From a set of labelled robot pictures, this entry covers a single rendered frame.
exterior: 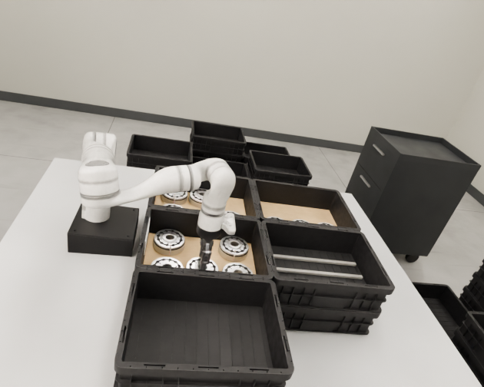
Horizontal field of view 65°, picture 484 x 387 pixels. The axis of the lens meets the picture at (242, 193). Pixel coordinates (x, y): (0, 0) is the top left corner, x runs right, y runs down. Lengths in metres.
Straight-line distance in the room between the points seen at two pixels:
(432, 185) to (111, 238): 2.11
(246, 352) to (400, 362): 0.57
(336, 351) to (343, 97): 3.65
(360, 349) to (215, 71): 3.40
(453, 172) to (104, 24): 3.32
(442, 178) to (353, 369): 1.78
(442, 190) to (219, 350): 2.15
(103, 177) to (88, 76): 3.49
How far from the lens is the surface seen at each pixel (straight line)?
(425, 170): 2.73
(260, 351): 1.10
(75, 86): 4.46
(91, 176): 0.94
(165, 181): 0.98
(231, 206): 1.58
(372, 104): 4.84
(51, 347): 1.23
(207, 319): 1.13
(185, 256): 1.30
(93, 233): 1.44
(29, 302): 1.35
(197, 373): 0.92
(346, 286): 1.23
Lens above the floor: 1.68
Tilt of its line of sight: 30 degrees down
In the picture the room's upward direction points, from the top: 14 degrees clockwise
